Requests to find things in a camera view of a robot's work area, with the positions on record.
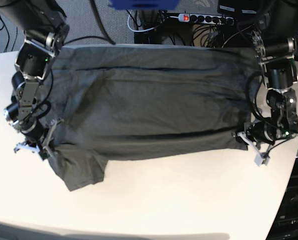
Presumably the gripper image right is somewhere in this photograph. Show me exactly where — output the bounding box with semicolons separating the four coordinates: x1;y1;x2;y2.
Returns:
235;118;298;145

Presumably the grey T-shirt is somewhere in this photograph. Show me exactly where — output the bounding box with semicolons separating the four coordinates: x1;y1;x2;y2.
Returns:
37;46;257;191

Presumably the white cable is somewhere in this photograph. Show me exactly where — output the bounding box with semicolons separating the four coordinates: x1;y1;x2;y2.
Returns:
127;10;156;33

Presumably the white power strip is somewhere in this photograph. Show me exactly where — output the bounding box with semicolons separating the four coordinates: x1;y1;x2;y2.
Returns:
177;13;235;26

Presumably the blue plastic bin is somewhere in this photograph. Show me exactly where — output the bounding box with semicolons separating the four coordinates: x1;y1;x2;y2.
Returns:
109;0;180;10

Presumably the black cable on wall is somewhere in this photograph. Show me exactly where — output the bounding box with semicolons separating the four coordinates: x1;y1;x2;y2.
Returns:
4;22;19;53

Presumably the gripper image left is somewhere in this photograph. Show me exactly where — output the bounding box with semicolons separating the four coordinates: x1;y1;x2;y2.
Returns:
18;119;51;148

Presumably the black OpenArm base box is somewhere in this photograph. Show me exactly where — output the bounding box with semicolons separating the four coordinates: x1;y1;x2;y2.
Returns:
267;158;298;240

